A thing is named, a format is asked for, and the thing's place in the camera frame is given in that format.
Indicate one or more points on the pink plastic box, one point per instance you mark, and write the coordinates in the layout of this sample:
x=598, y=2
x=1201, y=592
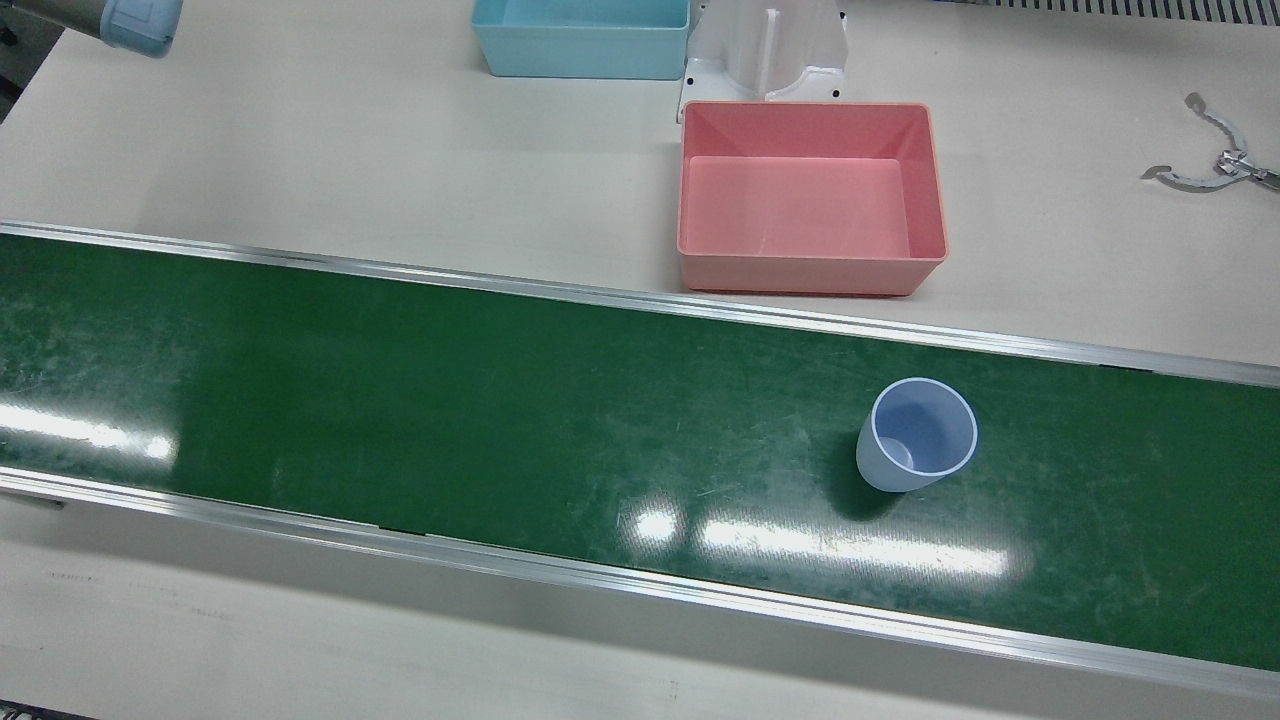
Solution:
x=800, y=210

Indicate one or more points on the grey roller track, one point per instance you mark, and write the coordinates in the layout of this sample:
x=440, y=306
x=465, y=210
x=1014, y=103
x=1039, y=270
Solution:
x=1150, y=8

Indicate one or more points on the light blue plastic box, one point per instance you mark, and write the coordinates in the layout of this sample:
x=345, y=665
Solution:
x=580, y=50

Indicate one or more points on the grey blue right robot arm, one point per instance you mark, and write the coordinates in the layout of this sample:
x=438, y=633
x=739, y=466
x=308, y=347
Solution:
x=135, y=22

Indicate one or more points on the green conveyor belt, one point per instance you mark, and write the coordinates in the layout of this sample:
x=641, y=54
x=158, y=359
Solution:
x=500, y=420

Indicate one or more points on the white column pedestal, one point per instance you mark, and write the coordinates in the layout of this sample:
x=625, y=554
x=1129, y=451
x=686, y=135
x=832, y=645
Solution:
x=730, y=50

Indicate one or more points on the blue plastic cup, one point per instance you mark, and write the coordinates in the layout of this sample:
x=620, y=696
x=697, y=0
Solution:
x=915, y=435

